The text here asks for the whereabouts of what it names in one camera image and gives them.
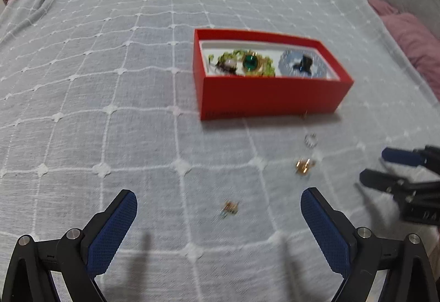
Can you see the small gold charm earring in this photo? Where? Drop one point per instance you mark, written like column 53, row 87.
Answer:
column 229, row 208

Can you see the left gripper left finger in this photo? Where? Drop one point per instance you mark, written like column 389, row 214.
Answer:
column 79, row 255

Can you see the red jewelry box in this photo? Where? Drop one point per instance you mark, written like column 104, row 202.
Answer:
column 232, row 96

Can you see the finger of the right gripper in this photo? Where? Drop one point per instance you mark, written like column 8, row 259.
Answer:
column 403, row 157
column 381, row 181

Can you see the black hair clip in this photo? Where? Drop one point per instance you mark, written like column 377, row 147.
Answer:
column 304, row 65

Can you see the pink blanket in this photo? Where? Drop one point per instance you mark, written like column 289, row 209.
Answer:
column 418, row 44

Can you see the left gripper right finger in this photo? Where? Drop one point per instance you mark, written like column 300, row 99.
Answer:
column 358, row 254

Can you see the grey checked bedspread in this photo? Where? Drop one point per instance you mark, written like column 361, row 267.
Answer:
column 98, row 96

